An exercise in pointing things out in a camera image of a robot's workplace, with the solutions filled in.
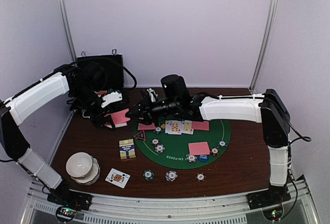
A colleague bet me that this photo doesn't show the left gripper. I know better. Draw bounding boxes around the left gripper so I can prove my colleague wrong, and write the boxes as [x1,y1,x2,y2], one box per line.
[71,84,116,131]

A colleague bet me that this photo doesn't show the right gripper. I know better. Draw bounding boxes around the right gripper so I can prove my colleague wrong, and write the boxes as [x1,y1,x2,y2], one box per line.
[126,94,180,126]

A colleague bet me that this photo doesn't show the red card being dealt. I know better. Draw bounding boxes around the red card being dealt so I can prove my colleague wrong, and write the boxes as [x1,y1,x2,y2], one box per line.
[137,123,156,131]

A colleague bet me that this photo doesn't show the red backed card deck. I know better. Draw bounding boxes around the red backed card deck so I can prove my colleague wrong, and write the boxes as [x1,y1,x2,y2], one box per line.
[106,109,130,128]

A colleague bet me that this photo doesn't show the green chips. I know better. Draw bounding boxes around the green chips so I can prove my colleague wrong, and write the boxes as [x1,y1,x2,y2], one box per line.
[154,127,162,134]
[218,141,227,148]

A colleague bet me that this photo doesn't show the triangular all-in button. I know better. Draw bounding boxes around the triangular all-in button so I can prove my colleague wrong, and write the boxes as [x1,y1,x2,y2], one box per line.
[133,130,146,142]

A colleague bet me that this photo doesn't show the orange chips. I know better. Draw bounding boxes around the orange chips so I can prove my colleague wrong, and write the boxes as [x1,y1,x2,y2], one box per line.
[151,138,160,146]
[210,147,220,157]

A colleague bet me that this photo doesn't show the blue white chips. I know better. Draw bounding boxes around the blue white chips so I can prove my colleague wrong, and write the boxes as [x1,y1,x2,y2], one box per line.
[186,154,196,163]
[155,144,166,153]

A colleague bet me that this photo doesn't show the face-down community cards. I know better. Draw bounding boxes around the face-down community cards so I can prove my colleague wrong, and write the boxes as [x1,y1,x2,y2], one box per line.
[192,121,209,131]

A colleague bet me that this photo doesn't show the face-up jack card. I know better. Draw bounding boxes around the face-up jack card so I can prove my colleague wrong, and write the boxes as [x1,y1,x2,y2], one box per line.
[105,168,130,188]

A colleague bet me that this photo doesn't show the green poker chip stack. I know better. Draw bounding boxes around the green poker chip stack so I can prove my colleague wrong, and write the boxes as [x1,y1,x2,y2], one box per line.
[143,170,155,181]

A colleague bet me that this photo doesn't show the blue white poker chip stack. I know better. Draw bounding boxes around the blue white poker chip stack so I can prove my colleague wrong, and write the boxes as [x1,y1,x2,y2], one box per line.
[165,170,178,182]

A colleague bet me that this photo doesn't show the blue small blind button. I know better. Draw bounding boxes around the blue small blind button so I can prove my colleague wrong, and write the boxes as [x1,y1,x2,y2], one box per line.
[197,155,209,162]

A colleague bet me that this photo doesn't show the orange black poker chip stack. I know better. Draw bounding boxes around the orange black poker chip stack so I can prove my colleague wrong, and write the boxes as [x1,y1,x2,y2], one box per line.
[195,173,206,182]

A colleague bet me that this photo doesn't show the face-up red community card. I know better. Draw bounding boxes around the face-up red community card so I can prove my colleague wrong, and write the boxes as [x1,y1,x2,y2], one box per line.
[165,120,172,134]

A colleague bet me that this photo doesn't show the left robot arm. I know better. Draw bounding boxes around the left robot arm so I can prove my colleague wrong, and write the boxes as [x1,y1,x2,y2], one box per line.
[1,63,122,205]

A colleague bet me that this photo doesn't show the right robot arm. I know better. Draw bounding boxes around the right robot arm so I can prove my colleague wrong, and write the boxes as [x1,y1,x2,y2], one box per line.
[126,89,290,204]

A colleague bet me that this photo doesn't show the teal chips in case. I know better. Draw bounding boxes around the teal chips in case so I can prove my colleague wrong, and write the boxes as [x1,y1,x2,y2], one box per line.
[107,89,121,94]

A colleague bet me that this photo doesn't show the blue gold card box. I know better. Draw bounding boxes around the blue gold card box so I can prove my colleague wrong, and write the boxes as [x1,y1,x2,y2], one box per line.
[119,139,136,160]

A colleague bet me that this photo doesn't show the white ceramic bowl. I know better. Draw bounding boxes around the white ceramic bowl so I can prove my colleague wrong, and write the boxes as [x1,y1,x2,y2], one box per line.
[65,152,93,178]

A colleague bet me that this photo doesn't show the black poker case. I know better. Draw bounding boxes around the black poker case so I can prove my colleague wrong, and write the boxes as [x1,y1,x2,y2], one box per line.
[77,55,124,91]

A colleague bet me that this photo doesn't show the white scalloped plate stack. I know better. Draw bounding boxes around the white scalloped plate stack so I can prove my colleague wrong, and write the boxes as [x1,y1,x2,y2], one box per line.
[71,157,101,185]

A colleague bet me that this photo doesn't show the round green poker mat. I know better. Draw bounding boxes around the round green poker mat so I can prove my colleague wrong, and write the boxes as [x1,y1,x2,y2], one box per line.
[134,115,231,170]

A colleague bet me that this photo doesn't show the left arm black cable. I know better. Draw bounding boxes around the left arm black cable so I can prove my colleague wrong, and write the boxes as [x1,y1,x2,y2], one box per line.
[122,65,137,91]

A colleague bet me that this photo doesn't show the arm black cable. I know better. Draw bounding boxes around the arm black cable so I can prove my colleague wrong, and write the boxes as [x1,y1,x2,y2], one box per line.
[122,65,137,91]
[288,120,312,144]

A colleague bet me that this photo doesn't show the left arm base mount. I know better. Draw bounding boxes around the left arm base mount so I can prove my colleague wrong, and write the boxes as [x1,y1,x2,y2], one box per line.
[47,191,93,211]

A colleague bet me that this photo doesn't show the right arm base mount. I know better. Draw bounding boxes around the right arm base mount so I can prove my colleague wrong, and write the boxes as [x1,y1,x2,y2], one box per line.
[246,189,291,210]

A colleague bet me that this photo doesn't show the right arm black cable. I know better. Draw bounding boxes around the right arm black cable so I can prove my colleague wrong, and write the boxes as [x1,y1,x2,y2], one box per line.
[288,120,312,144]

